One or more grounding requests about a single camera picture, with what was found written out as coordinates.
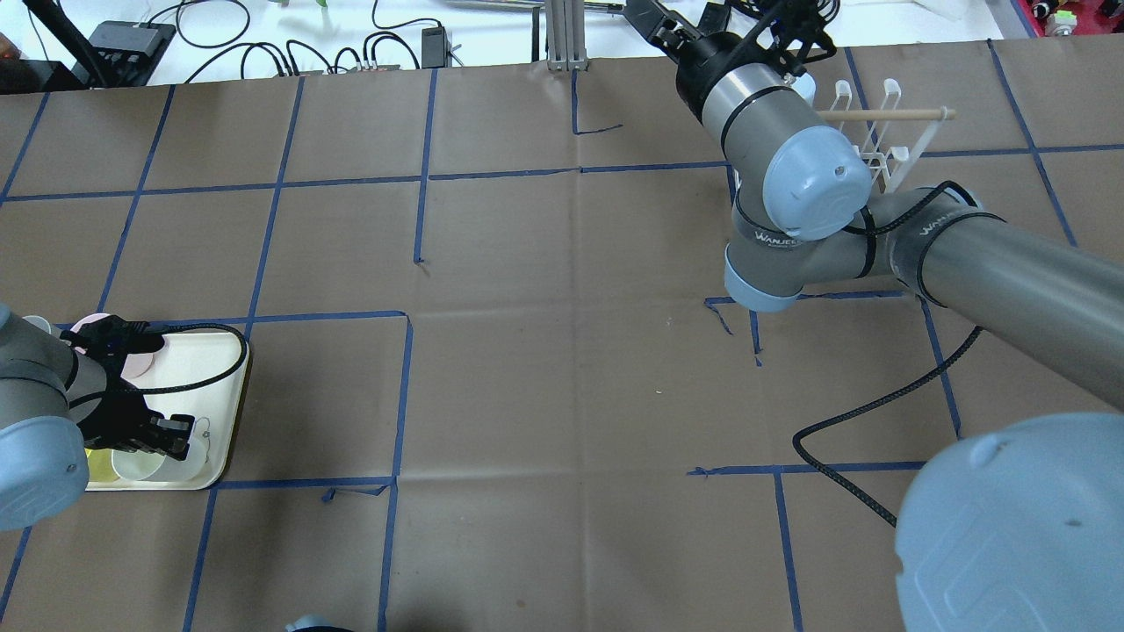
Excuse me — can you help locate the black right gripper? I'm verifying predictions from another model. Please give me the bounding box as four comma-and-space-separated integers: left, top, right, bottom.
677, 1, 835, 76

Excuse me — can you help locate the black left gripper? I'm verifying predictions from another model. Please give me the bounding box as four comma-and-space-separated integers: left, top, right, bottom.
79, 392, 196, 463

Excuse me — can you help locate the pale green white cup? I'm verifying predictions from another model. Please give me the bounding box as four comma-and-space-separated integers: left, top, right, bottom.
110, 433, 212, 484

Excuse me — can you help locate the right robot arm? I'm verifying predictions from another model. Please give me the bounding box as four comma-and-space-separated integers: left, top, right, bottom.
625, 1, 1123, 631

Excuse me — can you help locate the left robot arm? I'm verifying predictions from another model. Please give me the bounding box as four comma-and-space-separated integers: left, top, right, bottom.
1, 305, 194, 531

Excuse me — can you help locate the yellow plastic cup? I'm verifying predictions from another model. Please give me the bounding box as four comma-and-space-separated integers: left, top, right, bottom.
87, 449, 127, 491

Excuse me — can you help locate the pink plastic cup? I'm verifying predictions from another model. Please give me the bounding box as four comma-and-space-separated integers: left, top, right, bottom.
67, 312, 157, 380

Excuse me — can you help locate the black power brick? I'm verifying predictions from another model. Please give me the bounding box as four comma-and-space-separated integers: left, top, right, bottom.
697, 1, 733, 37

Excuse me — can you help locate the cream plastic tray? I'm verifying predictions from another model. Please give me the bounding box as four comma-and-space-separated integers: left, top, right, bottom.
89, 329, 250, 493

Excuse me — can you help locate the black power adapter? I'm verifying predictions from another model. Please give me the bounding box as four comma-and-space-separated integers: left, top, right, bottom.
419, 25, 452, 69

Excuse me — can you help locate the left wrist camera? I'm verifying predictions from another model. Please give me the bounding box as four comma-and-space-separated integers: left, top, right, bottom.
75, 316, 169, 374

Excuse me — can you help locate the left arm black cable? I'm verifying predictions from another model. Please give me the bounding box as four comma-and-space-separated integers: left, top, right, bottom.
67, 323, 250, 410

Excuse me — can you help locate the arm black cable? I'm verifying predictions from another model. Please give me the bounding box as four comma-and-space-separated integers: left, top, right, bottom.
792, 180, 984, 529
67, 323, 250, 410

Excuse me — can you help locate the white wire cup rack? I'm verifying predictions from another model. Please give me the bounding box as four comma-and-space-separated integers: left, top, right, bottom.
819, 76, 958, 195

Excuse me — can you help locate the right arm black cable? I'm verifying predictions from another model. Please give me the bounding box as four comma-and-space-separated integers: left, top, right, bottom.
792, 180, 984, 529

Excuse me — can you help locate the aluminium frame post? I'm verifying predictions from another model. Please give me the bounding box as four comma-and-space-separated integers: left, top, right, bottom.
544, 0, 589, 72

